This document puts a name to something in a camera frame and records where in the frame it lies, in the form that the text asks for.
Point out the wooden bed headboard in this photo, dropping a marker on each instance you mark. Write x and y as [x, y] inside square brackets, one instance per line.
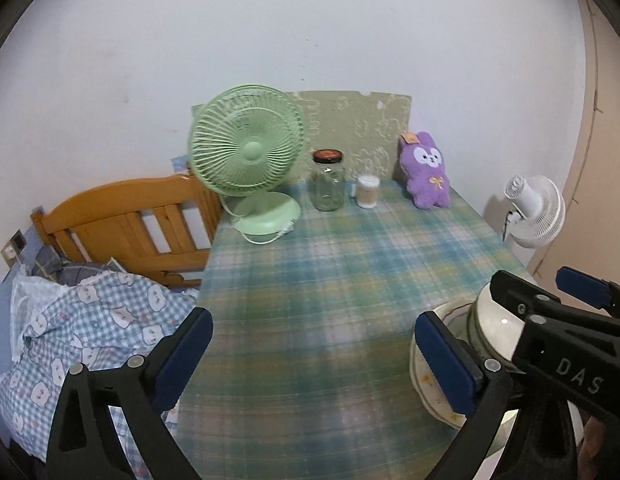
[139, 222]

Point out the wall outlet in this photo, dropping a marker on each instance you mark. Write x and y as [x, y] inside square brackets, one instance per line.
[13, 248]

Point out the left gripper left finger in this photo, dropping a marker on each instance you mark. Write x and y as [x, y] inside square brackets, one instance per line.
[83, 443]

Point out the green cartoon wall mat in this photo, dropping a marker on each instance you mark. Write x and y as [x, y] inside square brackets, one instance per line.
[365, 127]

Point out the purple plush bunny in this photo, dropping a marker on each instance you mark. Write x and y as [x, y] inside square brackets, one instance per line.
[423, 166]

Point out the green desk fan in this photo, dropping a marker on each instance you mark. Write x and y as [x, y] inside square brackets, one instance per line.
[242, 144]

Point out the cream plate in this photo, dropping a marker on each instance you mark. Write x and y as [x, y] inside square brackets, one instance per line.
[456, 316]

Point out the olive green bowl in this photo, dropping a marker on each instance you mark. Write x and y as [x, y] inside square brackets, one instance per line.
[481, 345]

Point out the blue checkered blanket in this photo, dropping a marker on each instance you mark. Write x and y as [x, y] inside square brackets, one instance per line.
[101, 322]

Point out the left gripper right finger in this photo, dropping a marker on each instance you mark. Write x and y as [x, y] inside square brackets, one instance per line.
[481, 390]

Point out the cotton swab container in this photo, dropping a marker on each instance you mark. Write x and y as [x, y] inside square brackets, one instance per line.
[367, 191]

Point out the glass jar black lid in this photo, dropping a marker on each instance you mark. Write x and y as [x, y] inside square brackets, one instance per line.
[327, 181]

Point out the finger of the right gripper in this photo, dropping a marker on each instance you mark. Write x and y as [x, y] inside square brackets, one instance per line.
[584, 287]

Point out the beige door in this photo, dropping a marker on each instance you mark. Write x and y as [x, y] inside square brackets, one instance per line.
[590, 239]

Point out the white floor fan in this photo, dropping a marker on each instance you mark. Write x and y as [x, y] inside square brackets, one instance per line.
[539, 211]

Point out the plaid tablecloth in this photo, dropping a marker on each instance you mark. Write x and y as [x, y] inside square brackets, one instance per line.
[307, 374]

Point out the floral rimmed plate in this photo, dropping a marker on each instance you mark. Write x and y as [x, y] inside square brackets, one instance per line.
[504, 431]

